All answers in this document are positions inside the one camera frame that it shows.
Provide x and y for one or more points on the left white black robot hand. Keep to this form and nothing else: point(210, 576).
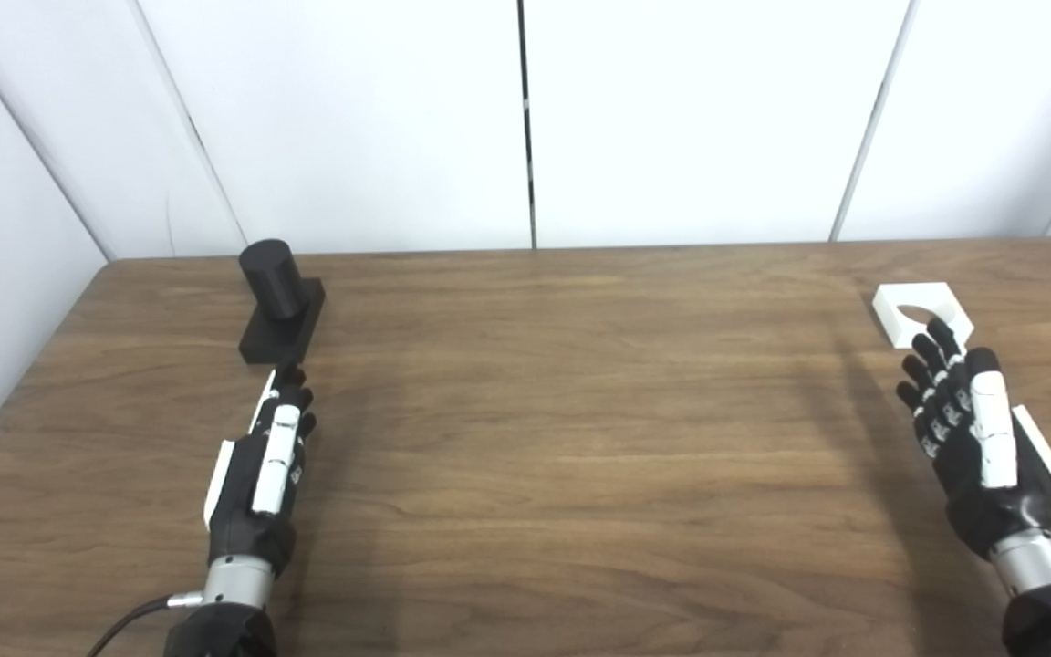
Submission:
point(238, 493)

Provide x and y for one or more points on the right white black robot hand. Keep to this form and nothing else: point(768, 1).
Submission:
point(991, 438)

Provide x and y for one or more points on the white square piece with hole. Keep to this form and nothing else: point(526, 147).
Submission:
point(895, 306)

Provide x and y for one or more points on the black cylinder peg with base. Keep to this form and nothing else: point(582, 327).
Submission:
point(275, 283)

